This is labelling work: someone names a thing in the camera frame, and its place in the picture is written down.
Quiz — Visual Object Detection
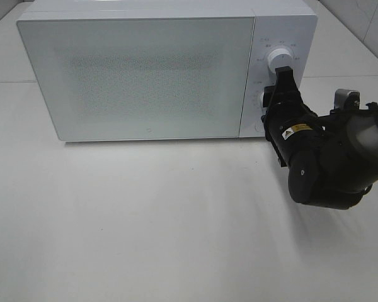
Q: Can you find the white microwave oven body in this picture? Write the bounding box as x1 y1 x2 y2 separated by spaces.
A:
16 1 318 138

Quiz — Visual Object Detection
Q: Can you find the white microwave door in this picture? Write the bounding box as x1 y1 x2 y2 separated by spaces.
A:
17 18 255 142

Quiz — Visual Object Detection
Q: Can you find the white upper power knob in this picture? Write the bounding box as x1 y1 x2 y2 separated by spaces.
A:
267 47 294 73

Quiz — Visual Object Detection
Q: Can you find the round door release button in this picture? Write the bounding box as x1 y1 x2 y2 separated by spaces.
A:
255 121 265 133

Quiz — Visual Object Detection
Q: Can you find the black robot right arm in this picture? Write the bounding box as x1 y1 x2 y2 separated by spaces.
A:
261 86 378 210

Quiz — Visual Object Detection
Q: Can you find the white timer knob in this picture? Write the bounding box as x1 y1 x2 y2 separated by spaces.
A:
261 87 273 109

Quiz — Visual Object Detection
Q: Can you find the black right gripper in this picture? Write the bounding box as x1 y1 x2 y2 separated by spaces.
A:
260 66 322 167

